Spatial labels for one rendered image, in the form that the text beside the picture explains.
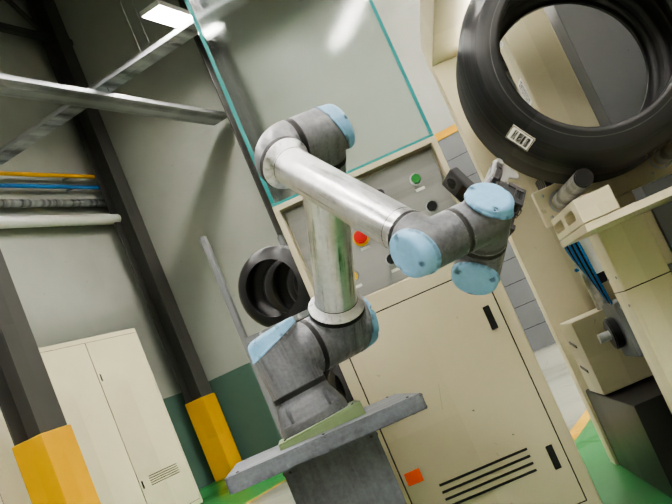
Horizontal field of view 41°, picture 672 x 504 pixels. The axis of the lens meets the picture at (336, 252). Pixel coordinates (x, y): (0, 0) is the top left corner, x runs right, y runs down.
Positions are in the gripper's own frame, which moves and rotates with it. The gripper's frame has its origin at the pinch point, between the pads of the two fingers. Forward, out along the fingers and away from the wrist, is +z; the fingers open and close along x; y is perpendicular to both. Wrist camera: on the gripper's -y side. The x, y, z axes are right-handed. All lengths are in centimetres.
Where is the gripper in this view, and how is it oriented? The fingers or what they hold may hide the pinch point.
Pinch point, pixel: (494, 162)
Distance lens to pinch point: 197.6
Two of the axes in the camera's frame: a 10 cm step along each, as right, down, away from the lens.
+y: 9.0, 4.3, 0.5
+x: 3.3, -6.1, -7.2
